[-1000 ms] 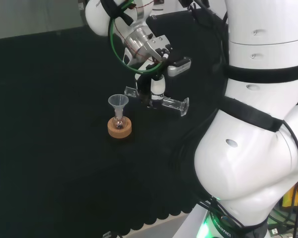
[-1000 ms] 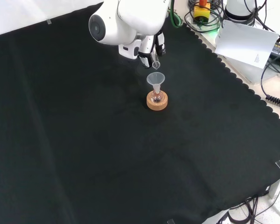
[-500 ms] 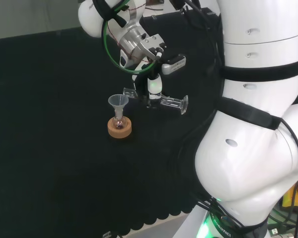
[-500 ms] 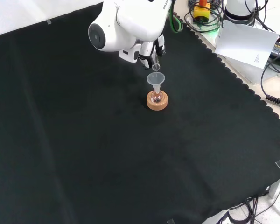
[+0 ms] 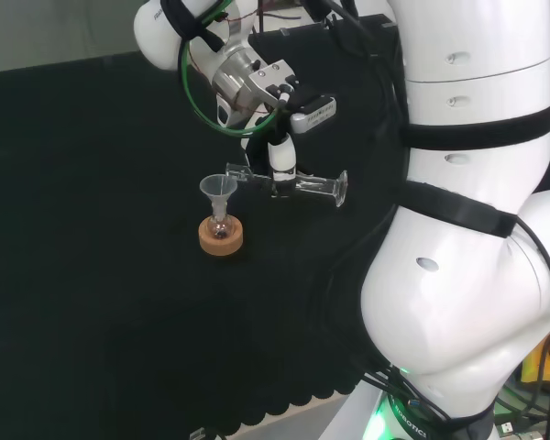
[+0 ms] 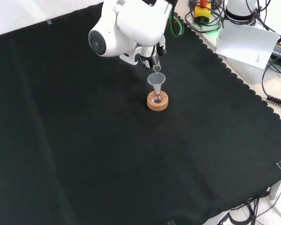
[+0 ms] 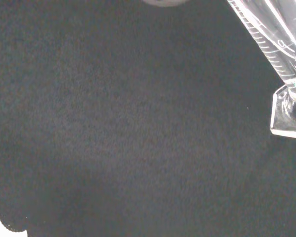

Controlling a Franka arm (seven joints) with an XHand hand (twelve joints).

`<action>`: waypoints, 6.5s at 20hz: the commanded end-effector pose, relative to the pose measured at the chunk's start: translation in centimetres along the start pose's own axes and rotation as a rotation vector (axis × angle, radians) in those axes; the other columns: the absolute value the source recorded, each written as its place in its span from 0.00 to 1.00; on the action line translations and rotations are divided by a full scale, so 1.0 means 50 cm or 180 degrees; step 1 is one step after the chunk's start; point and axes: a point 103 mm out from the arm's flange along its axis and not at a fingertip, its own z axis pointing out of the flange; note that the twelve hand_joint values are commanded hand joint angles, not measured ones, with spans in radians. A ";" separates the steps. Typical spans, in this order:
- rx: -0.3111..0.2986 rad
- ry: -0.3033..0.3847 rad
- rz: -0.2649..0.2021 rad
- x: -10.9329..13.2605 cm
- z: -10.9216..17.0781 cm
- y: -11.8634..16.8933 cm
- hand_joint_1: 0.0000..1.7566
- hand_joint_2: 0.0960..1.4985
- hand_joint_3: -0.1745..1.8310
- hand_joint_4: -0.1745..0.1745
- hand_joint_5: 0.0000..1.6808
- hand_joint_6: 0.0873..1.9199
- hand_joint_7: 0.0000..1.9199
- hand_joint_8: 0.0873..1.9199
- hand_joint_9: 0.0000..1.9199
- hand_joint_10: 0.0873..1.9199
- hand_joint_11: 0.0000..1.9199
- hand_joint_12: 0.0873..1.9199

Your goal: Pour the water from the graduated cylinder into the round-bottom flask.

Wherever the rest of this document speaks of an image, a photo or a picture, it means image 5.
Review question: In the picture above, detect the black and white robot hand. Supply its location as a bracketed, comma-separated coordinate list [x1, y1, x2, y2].
[214, 93, 299, 199]

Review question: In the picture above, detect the clear glass graduated cylinder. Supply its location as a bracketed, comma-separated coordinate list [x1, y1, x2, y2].
[224, 161, 349, 209]

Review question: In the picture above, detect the clear round-bottom flask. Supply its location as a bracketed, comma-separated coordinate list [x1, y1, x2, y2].
[208, 203, 234, 241]

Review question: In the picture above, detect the clear plastic funnel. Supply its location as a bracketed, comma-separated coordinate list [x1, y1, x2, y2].
[198, 173, 238, 217]

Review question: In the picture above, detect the black bench cloth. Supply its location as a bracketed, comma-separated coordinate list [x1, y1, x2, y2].
[0, 13, 412, 436]

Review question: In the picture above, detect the yellow stop button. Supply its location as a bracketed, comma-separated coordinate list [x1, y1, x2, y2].
[520, 320, 550, 387]

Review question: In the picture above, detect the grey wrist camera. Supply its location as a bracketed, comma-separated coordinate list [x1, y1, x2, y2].
[290, 94, 338, 135]

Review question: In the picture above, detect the cork ring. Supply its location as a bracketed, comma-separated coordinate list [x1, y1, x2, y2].
[198, 214, 245, 258]

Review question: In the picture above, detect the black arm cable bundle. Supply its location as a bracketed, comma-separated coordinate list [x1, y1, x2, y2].
[302, 0, 455, 440]

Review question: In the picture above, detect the green cable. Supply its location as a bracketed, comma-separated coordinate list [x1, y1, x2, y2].
[177, 0, 281, 138]

